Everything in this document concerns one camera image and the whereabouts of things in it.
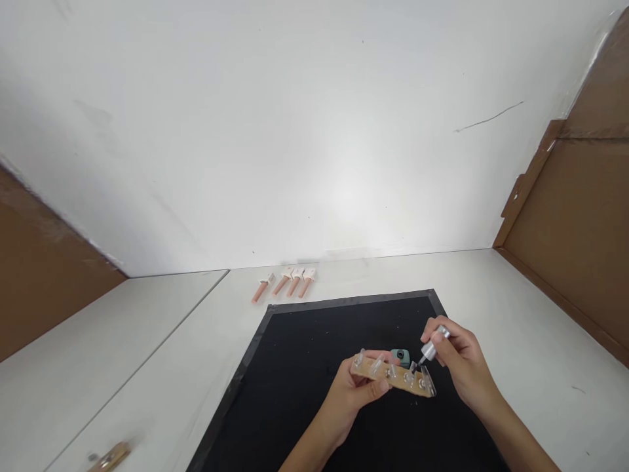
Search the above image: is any person's right hand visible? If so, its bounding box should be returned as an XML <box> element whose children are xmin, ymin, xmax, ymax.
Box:
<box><xmin>420</xmin><ymin>316</ymin><xmax>501</xmax><ymax>413</ymax></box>

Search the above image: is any person's left hand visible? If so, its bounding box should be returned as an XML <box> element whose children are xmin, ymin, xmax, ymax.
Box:
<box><xmin>319</xmin><ymin>349</ymin><xmax>392</xmax><ymax>443</ymax></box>

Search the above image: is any person's right thumb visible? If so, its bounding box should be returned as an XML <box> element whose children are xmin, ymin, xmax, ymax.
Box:
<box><xmin>432</xmin><ymin>336</ymin><xmax>457</xmax><ymax>370</ymax></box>

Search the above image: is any person's right index finger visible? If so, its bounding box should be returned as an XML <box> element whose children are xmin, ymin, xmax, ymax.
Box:
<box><xmin>420</xmin><ymin>316</ymin><xmax>468</xmax><ymax>346</ymax></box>

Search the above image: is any person's left thumb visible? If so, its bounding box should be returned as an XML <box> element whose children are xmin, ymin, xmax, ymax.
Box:
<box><xmin>363</xmin><ymin>377</ymin><xmax>392</xmax><ymax>399</ymax></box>

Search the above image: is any cardboard nail holder strip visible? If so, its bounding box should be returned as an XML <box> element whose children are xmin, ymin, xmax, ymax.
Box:
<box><xmin>351</xmin><ymin>351</ymin><xmax>438</xmax><ymax>399</ymax></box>

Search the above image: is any black work mat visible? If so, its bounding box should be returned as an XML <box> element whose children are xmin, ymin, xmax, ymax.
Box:
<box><xmin>185</xmin><ymin>288</ymin><xmax>513</xmax><ymax>472</ymax></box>

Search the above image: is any notched brown cardboard panel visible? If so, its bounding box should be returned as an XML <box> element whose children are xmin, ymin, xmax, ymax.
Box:
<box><xmin>492</xmin><ymin>7</ymin><xmax>629</xmax><ymax>370</ymax></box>

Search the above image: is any tan cardboard piece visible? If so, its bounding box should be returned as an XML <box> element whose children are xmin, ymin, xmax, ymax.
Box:
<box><xmin>95</xmin><ymin>441</ymin><xmax>133</xmax><ymax>472</ymax></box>

